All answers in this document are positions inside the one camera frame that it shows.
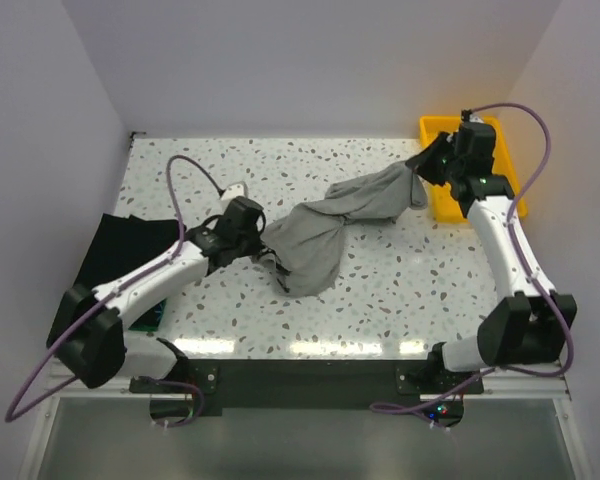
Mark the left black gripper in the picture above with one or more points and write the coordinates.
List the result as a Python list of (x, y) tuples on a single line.
[(257, 241)]

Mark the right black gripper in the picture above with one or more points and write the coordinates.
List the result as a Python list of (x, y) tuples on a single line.
[(422, 163)]

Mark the grey t shirt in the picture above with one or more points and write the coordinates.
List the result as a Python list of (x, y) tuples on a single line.
[(310, 240)]

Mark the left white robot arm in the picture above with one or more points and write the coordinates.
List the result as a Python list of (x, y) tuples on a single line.
[(91, 332)]

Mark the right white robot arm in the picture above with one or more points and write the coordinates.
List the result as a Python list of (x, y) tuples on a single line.
[(531, 321)]

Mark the yellow plastic bin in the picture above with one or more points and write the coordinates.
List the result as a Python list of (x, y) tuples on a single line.
[(442, 207)]

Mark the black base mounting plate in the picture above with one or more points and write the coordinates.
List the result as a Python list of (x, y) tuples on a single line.
[(296, 384)]

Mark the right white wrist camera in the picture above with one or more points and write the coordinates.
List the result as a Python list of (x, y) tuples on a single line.
[(469, 116)]

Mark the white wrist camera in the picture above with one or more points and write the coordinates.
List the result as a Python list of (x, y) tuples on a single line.
[(469, 116), (238, 189)]

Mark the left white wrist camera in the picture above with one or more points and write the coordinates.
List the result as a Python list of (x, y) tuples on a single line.
[(238, 189)]

